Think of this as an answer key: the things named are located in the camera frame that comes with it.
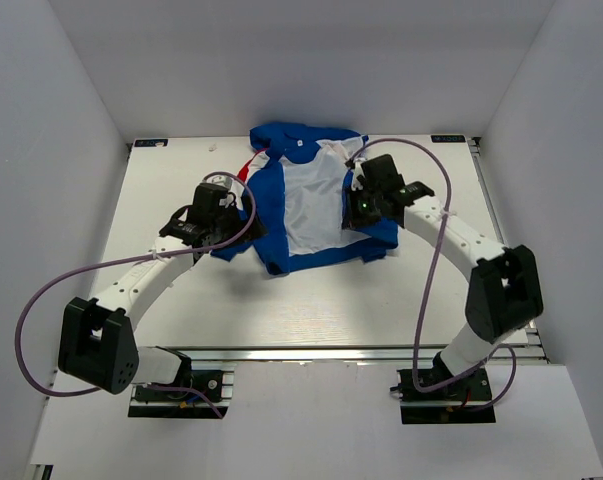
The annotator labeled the right blue corner sticker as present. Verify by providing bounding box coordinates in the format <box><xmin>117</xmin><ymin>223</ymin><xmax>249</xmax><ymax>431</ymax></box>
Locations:
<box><xmin>430</xmin><ymin>134</ymin><xmax>466</xmax><ymax>143</ymax></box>

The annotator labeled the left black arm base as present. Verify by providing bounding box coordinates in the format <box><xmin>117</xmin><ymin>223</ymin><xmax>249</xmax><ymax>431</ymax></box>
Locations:
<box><xmin>128</xmin><ymin>347</ymin><xmax>235</xmax><ymax>420</ymax></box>

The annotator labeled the blue corner sticker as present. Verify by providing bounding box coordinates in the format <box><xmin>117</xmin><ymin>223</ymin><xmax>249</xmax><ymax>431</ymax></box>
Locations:
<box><xmin>430</xmin><ymin>134</ymin><xmax>466</xmax><ymax>143</ymax></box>
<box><xmin>133</xmin><ymin>138</ymin><xmax>168</xmax><ymax>148</ymax></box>

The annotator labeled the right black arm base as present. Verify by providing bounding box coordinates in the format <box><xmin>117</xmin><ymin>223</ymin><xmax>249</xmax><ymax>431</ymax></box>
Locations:
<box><xmin>389</xmin><ymin>369</ymin><xmax>496</xmax><ymax>425</ymax></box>

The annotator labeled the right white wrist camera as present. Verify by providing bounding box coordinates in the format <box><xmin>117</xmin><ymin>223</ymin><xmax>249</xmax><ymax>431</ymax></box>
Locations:
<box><xmin>346</xmin><ymin>157</ymin><xmax>366</xmax><ymax>191</ymax></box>

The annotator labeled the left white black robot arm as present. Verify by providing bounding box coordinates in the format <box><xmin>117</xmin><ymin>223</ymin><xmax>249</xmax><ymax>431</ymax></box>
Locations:
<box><xmin>58</xmin><ymin>181</ymin><xmax>266</xmax><ymax>399</ymax></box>

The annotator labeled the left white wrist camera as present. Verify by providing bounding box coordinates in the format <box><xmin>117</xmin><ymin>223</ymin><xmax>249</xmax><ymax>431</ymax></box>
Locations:
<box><xmin>207</xmin><ymin>174</ymin><xmax>234</xmax><ymax>191</ymax></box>

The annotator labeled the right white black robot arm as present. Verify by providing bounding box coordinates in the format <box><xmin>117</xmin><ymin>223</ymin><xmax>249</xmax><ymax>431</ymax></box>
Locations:
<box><xmin>344</xmin><ymin>154</ymin><xmax>544</xmax><ymax>399</ymax></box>

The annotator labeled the blue white red jacket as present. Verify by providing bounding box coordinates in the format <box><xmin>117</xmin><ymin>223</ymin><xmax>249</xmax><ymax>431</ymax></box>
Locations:
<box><xmin>213</xmin><ymin>122</ymin><xmax>398</xmax><ymax>275</ymax></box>

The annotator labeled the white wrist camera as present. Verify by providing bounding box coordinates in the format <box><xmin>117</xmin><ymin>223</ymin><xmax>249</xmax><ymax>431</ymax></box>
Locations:
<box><xmin>346</xmin><ymin>157</ymin><xmax>366</xmax><ymax>191</ymax></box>
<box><xmin>207</xmin><ymin>174</ymin><xmax>234</xmax><ymax>191</ymax></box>

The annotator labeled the left blue corner sticker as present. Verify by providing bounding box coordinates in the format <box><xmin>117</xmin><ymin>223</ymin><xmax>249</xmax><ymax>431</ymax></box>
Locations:
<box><xmin>133</xmin><ymin>138</ymin><xmax>168</xmax><ymax>148</ymax></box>

